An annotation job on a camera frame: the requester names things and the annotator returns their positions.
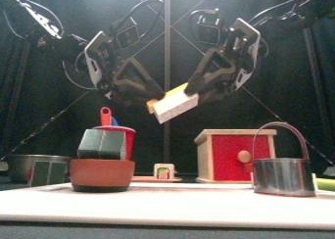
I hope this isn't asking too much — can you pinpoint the yellow toy egg slab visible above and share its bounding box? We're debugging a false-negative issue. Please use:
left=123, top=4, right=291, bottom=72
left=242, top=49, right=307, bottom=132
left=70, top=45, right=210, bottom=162
left=146, top=82, right=190, bottom=116

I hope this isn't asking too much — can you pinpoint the white toy rice block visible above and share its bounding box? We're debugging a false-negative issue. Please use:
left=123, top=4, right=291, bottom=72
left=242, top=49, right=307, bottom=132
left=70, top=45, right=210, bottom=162
left=153, top=90, right=201, bottom=124

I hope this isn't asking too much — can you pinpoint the red toy spatula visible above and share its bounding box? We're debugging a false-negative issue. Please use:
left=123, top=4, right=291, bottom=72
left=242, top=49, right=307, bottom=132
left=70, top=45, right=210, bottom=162
left=101, top=106, right=114, bottom=127

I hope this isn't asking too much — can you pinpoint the seaweed wrapped sushi toy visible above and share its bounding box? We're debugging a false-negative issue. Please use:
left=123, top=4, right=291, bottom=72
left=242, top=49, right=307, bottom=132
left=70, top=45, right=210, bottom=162
left=77, top=128, right=129, bottom=162

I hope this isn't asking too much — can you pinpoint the wooden box red drawer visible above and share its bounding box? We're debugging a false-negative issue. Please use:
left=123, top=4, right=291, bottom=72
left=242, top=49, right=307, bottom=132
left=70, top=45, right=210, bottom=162
left=194, top=128, right=279, bottom=185

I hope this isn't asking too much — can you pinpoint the small white sushi cube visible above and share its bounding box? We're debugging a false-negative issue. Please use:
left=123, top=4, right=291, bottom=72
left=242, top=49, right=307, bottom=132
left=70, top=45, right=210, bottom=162
left=153, top=163, right=177, bottom=180

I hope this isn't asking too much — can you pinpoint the brown toy bowl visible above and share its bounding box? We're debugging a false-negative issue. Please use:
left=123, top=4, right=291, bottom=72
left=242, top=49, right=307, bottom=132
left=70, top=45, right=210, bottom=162
left=69, top=158, right=137, bottom=194

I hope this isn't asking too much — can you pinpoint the wooden serving tray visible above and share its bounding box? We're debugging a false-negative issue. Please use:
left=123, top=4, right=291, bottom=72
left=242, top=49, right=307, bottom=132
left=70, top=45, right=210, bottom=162
left=130, top=174, right=185, bottom=184

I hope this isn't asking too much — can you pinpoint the steel bowl red inside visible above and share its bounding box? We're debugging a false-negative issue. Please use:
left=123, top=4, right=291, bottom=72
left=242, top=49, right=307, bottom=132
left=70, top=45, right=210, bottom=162
left=5, top=154, right=74, bottom=185

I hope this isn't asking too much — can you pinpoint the white cutting board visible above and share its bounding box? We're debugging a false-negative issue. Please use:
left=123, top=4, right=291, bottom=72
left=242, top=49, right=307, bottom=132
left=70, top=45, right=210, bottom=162
left=0, top=181, right=335, bottom=231

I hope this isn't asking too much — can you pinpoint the green toy vegetable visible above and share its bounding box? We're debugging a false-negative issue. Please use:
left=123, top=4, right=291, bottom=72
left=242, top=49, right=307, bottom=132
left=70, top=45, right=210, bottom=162
left=311, top=172, right=335, bottom=193

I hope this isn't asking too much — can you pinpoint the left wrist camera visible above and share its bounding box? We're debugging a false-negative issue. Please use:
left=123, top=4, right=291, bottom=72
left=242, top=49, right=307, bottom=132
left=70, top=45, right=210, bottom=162
left=114, top=19, right=145, bottom=50

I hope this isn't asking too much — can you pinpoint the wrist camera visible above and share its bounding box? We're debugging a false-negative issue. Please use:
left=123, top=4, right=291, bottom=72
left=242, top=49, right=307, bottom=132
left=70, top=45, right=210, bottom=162
left=114, top=19, right=145, bottom=50
left=190, top=9, right=226, bottom=47

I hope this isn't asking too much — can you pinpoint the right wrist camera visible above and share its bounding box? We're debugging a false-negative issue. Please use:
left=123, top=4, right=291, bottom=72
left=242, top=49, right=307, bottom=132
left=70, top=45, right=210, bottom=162
left=190, top=9, right=226, bottom=47

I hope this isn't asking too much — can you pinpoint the thin vertical frame pole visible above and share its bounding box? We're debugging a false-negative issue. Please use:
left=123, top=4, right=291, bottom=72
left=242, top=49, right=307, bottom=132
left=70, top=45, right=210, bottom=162
left=165, top=0, right=171, bottom=154

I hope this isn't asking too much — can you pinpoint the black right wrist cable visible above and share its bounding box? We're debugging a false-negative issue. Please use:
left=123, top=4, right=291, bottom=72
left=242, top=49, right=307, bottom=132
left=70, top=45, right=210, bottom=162
left=247, top=0, right=333, bottom=25

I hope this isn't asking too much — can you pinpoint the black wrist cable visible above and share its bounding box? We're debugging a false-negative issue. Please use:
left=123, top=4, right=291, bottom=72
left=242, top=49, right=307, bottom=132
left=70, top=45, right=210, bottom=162
left=247, top=0, right=333, bottom=25
left=109, top=0, right=167, bottom=33

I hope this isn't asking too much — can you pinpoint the thin diagonal brace string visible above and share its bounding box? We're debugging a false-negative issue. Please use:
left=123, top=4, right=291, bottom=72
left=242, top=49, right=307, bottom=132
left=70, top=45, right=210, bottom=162
left=0, top=0, right=221, bottom=161
left=126, top=0, right=335, bottom=167

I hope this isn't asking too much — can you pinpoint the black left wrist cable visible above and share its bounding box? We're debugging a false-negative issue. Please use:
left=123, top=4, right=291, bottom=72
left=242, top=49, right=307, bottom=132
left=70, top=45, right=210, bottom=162
left=109, top=0, right=167, bottom=33

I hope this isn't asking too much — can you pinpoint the steel pail with handle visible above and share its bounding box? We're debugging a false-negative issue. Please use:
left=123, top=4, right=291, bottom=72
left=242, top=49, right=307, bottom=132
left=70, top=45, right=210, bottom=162
left=250, top=120, right=317, bottom=198

